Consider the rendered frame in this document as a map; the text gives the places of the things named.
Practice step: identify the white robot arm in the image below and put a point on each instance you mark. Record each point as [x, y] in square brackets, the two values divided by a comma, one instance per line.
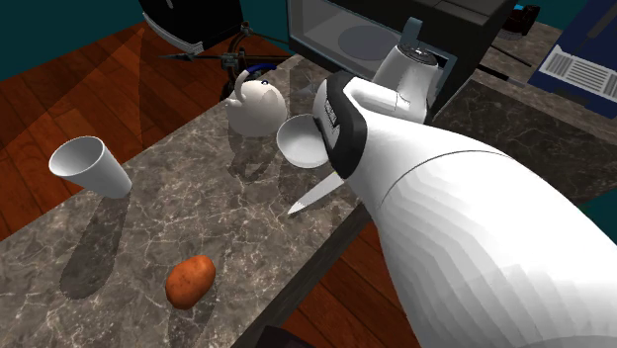
[458, 226]

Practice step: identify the silver knife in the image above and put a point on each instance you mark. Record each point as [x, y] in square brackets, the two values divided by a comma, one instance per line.
[316, 195]

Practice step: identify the white bowl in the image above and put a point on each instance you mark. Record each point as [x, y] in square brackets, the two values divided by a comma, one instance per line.
[299, 142]

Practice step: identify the white electric kettle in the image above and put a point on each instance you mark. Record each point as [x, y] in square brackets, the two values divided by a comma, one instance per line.
[409, 72]

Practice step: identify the brown potato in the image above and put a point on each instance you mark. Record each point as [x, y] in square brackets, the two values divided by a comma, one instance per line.
[190, 281]

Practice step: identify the black microwave oven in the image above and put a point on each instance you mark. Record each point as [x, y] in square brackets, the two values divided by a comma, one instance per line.
[385, 34]

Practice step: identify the black rounded appliance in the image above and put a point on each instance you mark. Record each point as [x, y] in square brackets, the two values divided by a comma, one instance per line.
[193, 21]

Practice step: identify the white paper cup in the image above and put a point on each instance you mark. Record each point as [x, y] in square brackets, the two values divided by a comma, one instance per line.
[90, 166]

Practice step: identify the blue box with white label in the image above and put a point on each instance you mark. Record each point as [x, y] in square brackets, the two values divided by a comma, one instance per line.
[578, 67]

